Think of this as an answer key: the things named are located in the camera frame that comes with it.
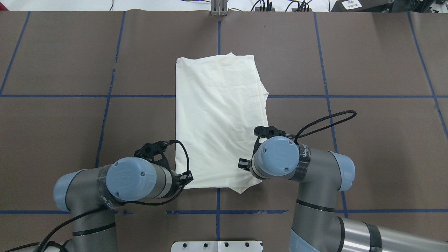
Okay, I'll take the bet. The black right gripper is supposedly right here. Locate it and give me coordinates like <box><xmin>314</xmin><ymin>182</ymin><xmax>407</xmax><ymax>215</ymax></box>
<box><xmin>238</xmin><ymin>126</ymin><xmax>293</xmax><ymax>171</ymax></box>

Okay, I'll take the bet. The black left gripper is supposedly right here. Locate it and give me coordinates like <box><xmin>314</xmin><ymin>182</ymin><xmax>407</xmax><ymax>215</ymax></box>
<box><xmin>133</xmin><ymin>141</ymin><xmax>194</xmax><ymax>186</ymax></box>

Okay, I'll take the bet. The cream long-sleeve cat shirt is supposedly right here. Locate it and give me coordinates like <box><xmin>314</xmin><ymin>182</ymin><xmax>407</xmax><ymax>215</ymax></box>
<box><xmin>175</xmin><ymin>53</ymin><xmax>269</xmax><ymax>194</ymax></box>

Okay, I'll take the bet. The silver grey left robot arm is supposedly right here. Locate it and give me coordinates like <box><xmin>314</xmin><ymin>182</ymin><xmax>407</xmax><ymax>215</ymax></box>
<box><xmin>35</xmin><ymin>139</ymin><xmax>193</xmax><ymax>252</ymax></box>

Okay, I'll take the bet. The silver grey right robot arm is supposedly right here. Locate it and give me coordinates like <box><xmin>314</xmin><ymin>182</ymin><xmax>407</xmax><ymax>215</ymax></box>
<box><xmin>238</xmin><ymin>126</ymin><xmax>448</xmax><ymax>252</ymax></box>

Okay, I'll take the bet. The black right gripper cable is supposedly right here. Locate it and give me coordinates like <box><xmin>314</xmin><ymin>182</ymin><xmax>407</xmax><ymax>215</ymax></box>
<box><xmin>292</xmin><ymin>111</ymin><xmax>357</xmax><ymax>145</ymax></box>

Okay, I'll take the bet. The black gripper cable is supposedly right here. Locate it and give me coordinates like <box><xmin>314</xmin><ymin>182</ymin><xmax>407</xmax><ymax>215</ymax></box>
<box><xmin>0</xmin><ymin>140</ymin><xmax>191</xmax><ymax>252</ymax></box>
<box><xmin>292</xmin><ymin>111</ymin><xmax>357</xmax><ymax>145</ymax></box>

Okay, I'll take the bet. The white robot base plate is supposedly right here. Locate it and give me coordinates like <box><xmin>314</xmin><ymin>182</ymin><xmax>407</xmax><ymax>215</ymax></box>
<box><xmin>171</xmin><ymin>240</ymin><xmax>264</xmax><ymax>252</ymax></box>

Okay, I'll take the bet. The aluminium post base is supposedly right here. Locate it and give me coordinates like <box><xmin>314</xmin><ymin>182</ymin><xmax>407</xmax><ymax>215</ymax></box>
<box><xmin>210</xmin><ymin>0</ymin><xmax>228</xmax><ymax>16</ymax></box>

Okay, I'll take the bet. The black cable bundle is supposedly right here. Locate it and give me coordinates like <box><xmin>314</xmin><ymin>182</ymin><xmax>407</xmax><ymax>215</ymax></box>
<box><xmin>250</xmin><ymin>0</ymin><xmax>312</xmax><ymax>12</ymax></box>

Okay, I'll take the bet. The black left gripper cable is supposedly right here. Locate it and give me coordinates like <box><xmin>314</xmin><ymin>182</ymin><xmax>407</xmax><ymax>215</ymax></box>
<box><xmin>0</xmin><ymin>140</ymin><xmax>191</xmax><ymax>252</ymax></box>

